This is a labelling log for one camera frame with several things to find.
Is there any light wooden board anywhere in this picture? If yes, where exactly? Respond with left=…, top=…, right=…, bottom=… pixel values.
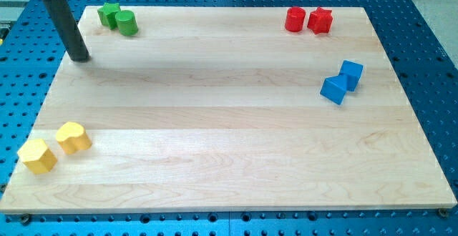
left=1, top=6, right=457, bottom=214

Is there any blue triangular prism block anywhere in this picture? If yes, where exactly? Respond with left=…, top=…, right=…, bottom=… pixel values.
left=320, top=75, right=348, bottom=105

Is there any red cylinder block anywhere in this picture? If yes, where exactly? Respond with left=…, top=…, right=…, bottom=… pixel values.
left=284, top=6, right=306, bottom=32

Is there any red star block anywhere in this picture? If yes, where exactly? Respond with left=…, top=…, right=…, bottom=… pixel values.
left=307, top=7, right=333, bottom=34

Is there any blue cube block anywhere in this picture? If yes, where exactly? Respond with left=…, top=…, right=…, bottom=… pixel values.
left=339, top=60, right=364, bottom=92

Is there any green cylinder block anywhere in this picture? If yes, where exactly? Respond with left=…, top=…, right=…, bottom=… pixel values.
left=115, top=10, right=138, bottom=36

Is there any green star block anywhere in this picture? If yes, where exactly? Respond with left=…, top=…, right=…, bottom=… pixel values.
left=97, top=2, right=121, bottom=29

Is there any yellow heart block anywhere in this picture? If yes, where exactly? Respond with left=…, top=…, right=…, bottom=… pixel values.
left=55, top=122, right=92, bottom=154

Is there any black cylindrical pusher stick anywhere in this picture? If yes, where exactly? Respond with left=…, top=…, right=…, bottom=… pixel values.
left=42, top=0, right=89, bottom=62

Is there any yellow hexagon block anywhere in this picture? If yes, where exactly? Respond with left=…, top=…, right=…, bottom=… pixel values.
left=18, top=139, right=57, bottom=174

